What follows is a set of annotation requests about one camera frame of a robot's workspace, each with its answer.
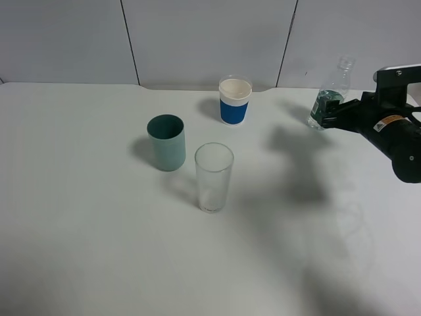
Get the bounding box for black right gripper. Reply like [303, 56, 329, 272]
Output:
[317, 64, 420, 183]

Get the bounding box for white cup with blue sleeve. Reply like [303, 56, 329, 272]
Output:
[219, 75, 253, 125]

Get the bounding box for clear tall drinking glass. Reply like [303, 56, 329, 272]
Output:
[195, 142, 234, 213]

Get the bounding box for teal green plastic cup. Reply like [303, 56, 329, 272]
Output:
[147, 114, 186, 172]

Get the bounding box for clear bottle with green label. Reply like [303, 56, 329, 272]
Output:
[307, 56, 355, 130]

